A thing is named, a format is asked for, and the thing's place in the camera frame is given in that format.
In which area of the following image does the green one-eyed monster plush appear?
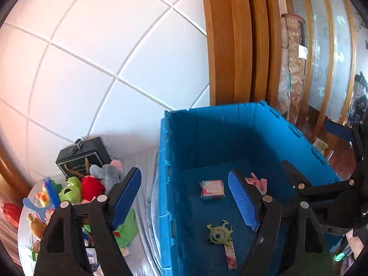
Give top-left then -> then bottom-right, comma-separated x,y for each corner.
207,220 -> 233,245

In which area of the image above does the Kotex pad pack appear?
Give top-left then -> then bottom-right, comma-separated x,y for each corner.
200,180 -> 225,200

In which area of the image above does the long pink cosmetic box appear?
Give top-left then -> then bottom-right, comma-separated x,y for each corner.
224,241 -> 238,270

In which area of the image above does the pink pig plush toy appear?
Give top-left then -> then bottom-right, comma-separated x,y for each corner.
244,172 -> 267,195

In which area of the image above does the person's right hand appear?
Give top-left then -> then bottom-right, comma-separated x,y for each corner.
340,227 -> 367,276

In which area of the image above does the green crocodile plush toy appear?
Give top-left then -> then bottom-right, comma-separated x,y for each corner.
113,209 -> 138,248

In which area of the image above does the red plush toy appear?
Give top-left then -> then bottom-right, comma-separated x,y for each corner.
81,176 -> 105,202

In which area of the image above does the white wet wipes pack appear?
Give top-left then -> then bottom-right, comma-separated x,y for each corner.
86,247 -> 98,267

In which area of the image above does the green frog plush toy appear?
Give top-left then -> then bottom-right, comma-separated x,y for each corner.
59,176 -> 82,204

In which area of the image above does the grey elephant plush toy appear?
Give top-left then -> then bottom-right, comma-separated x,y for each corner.
89,160 -> 125,194

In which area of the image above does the blue feather duster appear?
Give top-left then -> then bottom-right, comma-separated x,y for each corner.
43,178 -> 62,209

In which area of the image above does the light blue plastic paddle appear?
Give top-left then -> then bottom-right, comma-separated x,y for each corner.
23,198 -> 51,220

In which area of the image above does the yellow duck plush toy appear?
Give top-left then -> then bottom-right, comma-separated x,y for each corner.
36,187 -> 51,207

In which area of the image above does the brown bear plush toy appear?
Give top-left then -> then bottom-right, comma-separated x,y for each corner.
27,213 -> 47,240

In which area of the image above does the black gift box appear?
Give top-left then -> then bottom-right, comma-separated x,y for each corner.
55,136 -> 111,178

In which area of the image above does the red handbag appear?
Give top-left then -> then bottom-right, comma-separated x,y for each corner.
1,200 -> 21,228

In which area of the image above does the blue plastic crate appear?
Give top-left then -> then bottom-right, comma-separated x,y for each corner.
158,102 -> 340,275

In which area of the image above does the rolled patterned carpet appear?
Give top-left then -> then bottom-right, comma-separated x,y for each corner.
278,14 -> 308,125

